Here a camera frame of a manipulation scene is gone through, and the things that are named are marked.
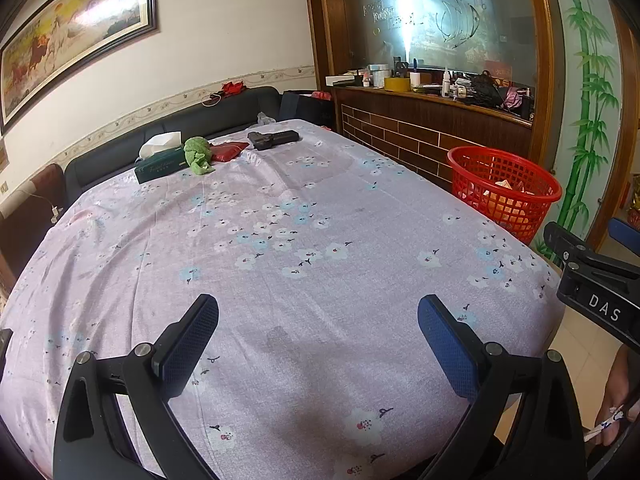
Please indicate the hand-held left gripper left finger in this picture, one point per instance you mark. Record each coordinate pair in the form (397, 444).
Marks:
(192, 340)

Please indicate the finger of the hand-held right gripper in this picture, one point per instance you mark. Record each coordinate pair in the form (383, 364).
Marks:
(580, 252)
(625, 237)

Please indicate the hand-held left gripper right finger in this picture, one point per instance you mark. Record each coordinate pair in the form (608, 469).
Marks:
(445, 340)

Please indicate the red mesh basket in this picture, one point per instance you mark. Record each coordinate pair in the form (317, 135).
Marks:
(530, 225)

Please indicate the person's right leg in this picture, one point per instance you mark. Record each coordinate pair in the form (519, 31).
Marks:
(622, 380)

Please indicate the white patterned slipper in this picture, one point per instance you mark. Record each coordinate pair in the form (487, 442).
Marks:
(602, 425)

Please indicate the pink cloth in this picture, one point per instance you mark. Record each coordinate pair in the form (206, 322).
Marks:
(515, 97)

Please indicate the dark green tissue box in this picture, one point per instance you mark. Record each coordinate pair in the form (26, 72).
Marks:
(160, 167)

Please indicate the white charger plug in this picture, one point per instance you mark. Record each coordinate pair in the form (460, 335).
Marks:
(56, 211)

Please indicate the black handbag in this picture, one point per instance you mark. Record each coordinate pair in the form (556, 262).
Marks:
(485, 89)

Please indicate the red pouch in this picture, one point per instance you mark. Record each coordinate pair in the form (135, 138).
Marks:
(227, 151)

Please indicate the small dropper bottle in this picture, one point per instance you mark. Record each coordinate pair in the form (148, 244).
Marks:
(445, 85)

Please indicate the brown chair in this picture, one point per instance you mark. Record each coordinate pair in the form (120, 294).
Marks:
(47, 180)

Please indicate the black sofa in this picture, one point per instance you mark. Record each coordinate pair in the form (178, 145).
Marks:
(150, 127)

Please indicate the black case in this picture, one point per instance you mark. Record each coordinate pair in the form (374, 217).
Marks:
(272, 138)

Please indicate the wooden partition cabinet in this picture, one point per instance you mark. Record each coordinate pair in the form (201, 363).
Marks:
(390, 130)

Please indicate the clear plastic wrap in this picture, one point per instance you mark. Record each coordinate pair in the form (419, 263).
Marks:
(266, 119)

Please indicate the white spray bottle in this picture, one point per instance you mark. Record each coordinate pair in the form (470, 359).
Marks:
(415, 80)

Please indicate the red cloth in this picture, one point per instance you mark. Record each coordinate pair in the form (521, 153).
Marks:
(232, 88)

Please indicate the black bag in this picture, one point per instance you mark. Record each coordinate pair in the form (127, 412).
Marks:
(305, 107)

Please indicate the etched glass panel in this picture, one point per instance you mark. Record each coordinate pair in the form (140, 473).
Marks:
(450, 20)

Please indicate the flat white box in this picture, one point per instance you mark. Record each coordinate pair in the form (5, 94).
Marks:
(342, 80)

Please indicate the framed painting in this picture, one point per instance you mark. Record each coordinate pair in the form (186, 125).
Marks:
(75, 35)

